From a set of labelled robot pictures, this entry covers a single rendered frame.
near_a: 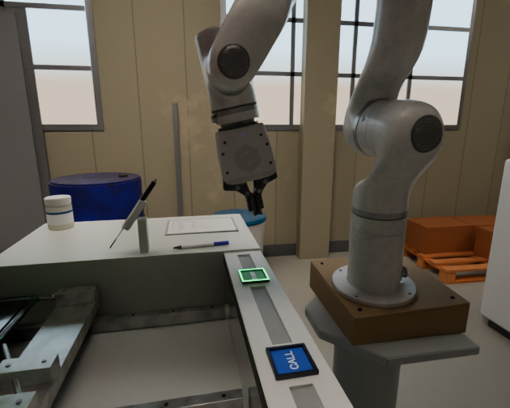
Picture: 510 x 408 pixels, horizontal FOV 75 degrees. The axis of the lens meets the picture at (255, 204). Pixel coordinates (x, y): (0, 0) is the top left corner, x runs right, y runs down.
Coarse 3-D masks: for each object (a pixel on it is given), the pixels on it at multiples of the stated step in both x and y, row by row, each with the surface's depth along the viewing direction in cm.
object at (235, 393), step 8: (224, 392) 53; (232, 392) 53; (240, 392) 53; (168, 400) 51; (176, 400) 51; (184, 400) 51; (192, 400) 51; (200, 400) 51; (208, 400) 51; (216, 400) 51; (224, 400) 51; (232, 400) 52; (240, 400) 52
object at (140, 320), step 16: (96, 320) 73; (112, 320) 73; (128, 320) 74; (144, 320) 74; (160, 320) 75; (176, 320) 76; (192, 320) 77; (208, 320) 78; (16, 336) 70; (32, 336) 70
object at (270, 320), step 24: (240, 264) 75; (264, 264) 75; (240, 288) 64; (264, 288) 65; (240, 312) 56; (264, 312) 56; (288, 312) 55; (264, 336) 49; (288, 336) 50; (264, 360) 44; (264, 384) 40; (288, 384) 40; (312, 384) 40; (336, 384) 40
